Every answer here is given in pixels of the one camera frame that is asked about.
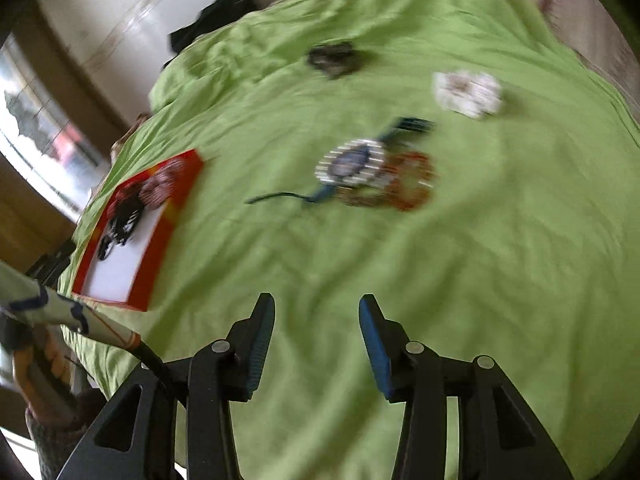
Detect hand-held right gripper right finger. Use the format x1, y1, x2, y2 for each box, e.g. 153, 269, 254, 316
358, 294, 576, 480

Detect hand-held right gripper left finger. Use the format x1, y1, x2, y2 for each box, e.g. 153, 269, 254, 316
57, 292, 277, 480

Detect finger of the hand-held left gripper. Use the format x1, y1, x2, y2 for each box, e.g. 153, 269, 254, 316
27, 240, 77, 286

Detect red cardboard box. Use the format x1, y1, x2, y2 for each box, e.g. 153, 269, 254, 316
71, 149, 206, 312

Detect red orange scrunchie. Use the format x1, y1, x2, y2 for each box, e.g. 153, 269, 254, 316
382, 152, 437, 211

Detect silver bead bracelet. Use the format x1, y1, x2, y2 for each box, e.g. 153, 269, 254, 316
316, 137, 388, 186

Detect blue striped scrunchie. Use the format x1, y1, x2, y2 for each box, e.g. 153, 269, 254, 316
302, 116, 436, 207

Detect white cherry print scrunchie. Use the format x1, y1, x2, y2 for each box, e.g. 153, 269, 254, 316
432, 70, 503, 120

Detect person's left forearm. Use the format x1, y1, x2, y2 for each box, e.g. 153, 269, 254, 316
25, 390, 103, 480

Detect black scrunchie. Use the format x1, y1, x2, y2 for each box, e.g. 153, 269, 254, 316
97, 195, 146, 261

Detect green bed sheet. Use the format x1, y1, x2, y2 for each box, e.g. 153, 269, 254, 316
57, 0, 640, 480

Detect pink plaid scrunchie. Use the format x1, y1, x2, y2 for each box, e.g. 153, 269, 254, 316
140, 160, 188, 208

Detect brown patterned cloth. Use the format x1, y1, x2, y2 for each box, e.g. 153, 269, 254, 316
111, 112, 151, 158

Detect dark green scrunchie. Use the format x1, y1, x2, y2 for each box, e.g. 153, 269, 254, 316
306, 42, 363, 80

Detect black clothing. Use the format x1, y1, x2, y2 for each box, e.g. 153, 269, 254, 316
167, 0, 263, 56

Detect white wrapped cable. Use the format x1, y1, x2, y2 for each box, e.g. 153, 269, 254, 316
0, 259, 173, 396

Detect black cord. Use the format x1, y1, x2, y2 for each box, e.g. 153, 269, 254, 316
245, 191, 307, 206

